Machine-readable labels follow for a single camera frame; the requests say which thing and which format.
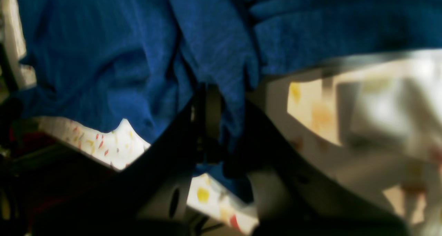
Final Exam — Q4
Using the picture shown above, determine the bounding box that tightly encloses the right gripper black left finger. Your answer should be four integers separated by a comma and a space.
32, 85, 223, 236

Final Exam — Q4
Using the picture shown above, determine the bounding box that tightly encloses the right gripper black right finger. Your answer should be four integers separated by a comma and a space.
223, 101, 410, 236

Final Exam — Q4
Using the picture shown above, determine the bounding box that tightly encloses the dark blue t-shirt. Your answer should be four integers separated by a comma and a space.
14, 0, 442, 204

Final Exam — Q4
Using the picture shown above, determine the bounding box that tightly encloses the white terrazzo tablecloth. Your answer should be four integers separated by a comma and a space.
0, 0, 442, 235

